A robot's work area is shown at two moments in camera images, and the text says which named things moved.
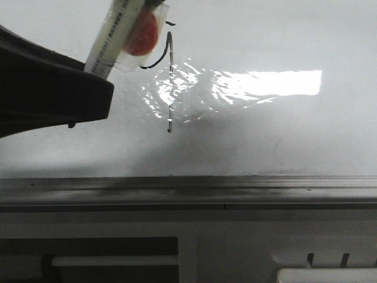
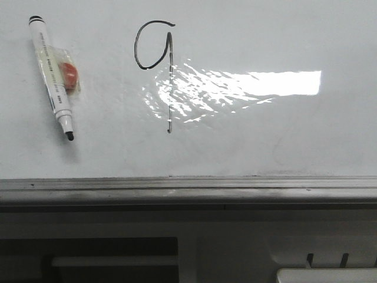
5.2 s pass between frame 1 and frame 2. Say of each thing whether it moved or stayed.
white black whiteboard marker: moved
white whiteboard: stayed
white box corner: stayed
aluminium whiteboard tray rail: stayed
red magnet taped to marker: moved
